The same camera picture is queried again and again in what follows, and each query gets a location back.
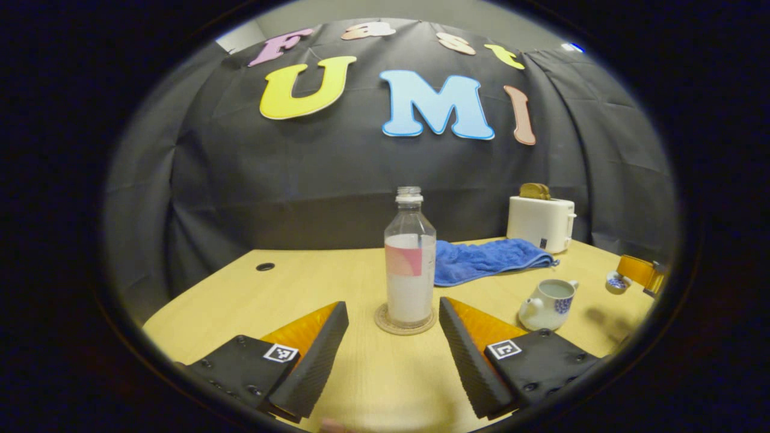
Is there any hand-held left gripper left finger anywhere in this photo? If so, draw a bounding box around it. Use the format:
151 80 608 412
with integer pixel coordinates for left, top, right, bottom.
180 301 350 423

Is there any white toaster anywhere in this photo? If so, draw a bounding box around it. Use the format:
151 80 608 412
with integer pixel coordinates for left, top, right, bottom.
506 195 577 254

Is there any white blue-patterned teacup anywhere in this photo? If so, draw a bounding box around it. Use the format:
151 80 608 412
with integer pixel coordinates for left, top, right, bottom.
518 278 580 332

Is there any black backdrop cloth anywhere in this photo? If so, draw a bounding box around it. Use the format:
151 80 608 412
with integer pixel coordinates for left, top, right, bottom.
102 18 679 325

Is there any round brown coaster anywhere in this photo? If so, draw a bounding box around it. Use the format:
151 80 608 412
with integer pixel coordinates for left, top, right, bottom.
374 302 438 336

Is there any blue towel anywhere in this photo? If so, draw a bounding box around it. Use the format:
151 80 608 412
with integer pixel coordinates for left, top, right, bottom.
433 238 560 287

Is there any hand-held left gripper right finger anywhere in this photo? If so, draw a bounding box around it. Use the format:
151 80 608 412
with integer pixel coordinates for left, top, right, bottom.
439 296 602 420

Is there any clear plastic water bottle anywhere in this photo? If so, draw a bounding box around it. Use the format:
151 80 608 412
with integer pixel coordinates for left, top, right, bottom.
384 186 437 328

